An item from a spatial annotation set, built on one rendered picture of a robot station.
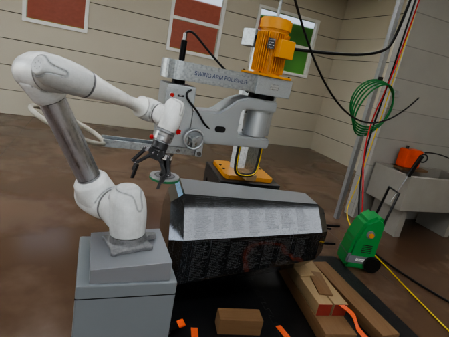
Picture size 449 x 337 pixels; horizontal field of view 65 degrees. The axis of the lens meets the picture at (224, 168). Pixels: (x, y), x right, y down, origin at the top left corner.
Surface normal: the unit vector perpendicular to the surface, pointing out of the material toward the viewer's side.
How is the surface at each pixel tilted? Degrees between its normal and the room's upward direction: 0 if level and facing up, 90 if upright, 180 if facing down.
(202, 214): 45
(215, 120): 90
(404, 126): 90
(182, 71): 90
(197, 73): 90
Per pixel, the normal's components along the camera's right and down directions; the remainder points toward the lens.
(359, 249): 0.02, 0.27
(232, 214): 0.32, -0.45
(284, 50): 0.40, 0.32
